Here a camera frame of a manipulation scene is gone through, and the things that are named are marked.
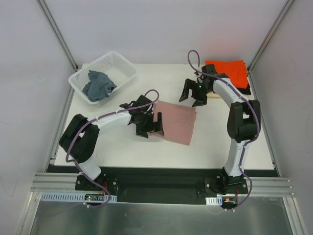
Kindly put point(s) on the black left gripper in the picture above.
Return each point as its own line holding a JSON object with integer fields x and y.
{"x": 148, "y": 125}

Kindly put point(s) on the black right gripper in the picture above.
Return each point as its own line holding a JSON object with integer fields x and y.
{"x": 195, "y": 90}

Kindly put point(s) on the pink t shirt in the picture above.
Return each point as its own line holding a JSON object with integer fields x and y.
{"x": 177, "y": 120}

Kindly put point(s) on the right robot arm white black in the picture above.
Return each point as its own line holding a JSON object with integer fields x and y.
{"x": 243, "y": 124}

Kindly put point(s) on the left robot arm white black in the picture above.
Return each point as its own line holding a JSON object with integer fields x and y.
{"x": 80, "y": 137}

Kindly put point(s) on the beige folded t shirt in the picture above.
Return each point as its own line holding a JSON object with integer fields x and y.
{"x": 214, "y": 95}

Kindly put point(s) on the orange folded t shirt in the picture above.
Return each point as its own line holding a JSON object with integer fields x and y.
{"x": 235, "y": 70}

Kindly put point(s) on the black folded t shirt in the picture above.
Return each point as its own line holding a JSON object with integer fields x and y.
{"x": 247, "y": 90}

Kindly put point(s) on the blue grey t shirt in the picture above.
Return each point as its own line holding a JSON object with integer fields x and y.
{"x": 100, "y": 86}

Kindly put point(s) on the white plastic laundry basket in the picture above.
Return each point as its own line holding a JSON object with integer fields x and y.
{"x": 119, "y": 70}

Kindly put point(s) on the right white cable duct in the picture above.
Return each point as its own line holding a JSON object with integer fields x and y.
{"x": 220, "y": 200}

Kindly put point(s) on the white cable duct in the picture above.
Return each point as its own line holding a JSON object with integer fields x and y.
{"x": 220, "y": 200}
{"x": 77, "y": 197}

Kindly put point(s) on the aluminium rail profile front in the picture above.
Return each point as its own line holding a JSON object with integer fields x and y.
{"x": 261, "y": 186}

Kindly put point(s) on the left white cable duct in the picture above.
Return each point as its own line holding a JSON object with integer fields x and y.
{"x": 77, "y": 197}

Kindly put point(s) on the right aluminium frame post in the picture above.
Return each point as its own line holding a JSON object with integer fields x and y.
{"x": 276, "y": 24}

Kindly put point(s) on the aluminium frame post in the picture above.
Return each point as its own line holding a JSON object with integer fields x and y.
{"x": 276, "y": 24}
{"x": 53, "y": 25}

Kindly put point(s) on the left aluminium frame post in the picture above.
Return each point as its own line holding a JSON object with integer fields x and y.
{"x": 53, "y": 25}

